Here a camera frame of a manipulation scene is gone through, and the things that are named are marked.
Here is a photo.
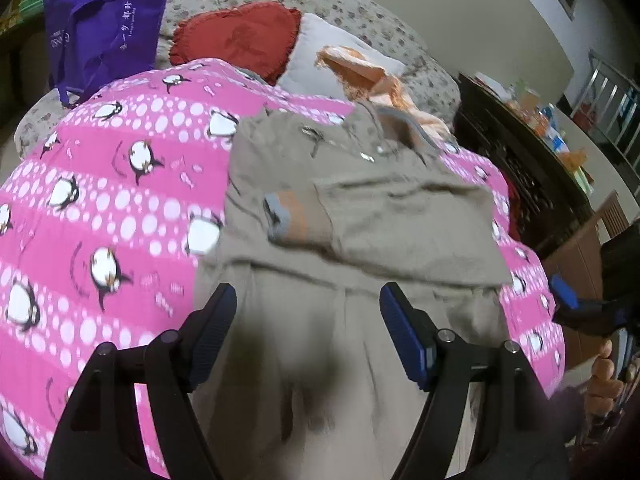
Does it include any person's right hand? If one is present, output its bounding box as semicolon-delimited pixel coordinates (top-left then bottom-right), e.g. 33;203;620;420
585;340;631;421

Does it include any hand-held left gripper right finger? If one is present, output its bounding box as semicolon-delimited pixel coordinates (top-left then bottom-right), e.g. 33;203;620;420
379;282;572;480

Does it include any pink penguin print blanket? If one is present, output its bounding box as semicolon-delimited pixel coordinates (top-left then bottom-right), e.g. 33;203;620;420
0;57;567;480

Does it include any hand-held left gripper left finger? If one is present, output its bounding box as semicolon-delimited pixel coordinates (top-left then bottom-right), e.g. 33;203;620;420
44;282;237;480

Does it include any blue bottle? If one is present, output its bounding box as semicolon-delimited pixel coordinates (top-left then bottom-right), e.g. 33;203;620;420
542;102;568;154

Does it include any purple bag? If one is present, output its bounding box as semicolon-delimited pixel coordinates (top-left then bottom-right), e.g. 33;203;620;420
42;0;179;108

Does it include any khaki jacket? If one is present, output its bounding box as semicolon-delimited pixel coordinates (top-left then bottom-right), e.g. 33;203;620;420
192;102;514;480

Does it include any orange fringed cloth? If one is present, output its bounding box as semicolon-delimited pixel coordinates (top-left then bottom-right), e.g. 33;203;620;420
314;45;453;138

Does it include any dark carved wooden cabinet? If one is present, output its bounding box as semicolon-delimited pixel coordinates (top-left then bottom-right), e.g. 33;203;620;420
452;72;601;261

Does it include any red heart cushion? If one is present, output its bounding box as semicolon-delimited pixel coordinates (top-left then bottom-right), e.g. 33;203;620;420
168;1;303;87

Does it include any white pillow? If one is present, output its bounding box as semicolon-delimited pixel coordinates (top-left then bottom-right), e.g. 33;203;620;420
275;12;408;98

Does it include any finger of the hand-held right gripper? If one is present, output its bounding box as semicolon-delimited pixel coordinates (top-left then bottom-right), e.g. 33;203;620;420
549;274;626;328

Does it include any metal railing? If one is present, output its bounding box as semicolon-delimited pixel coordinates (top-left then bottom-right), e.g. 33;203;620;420
574;49;640;166

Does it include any red cloth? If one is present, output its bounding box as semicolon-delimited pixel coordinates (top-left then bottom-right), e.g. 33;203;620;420
502;172;522;241

